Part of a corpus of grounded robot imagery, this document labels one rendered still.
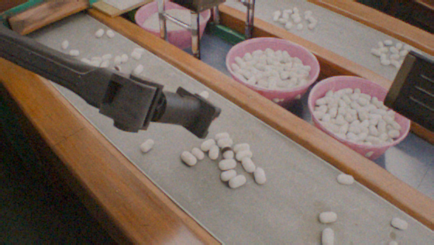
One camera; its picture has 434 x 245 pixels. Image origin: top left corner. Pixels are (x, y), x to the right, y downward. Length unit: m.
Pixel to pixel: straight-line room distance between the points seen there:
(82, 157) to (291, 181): 0.45
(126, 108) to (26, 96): 0.54
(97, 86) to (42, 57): 0.11
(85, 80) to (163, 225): 0.29
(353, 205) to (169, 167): 0.39
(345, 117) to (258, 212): 0.37
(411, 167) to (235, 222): 0.50
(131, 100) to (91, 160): 0.28
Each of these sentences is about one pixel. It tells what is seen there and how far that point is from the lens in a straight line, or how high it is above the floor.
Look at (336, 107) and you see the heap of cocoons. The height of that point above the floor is 0.73.
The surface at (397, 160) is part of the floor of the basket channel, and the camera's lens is 0.97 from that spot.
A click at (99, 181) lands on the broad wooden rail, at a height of 0.76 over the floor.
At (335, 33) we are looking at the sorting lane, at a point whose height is 0.74.
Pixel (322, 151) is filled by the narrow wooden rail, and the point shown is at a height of 0.76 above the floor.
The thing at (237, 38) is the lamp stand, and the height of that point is 0.71.
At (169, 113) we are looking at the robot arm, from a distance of 0.59.
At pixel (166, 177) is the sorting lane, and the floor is 0.74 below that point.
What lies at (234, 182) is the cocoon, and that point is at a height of 0.76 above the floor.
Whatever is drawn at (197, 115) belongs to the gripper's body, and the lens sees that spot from 0.65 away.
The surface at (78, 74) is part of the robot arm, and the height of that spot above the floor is 1.02.
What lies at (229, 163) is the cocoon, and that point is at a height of 0.76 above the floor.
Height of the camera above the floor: 1.33
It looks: 44 degrees down
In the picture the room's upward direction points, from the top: straight up
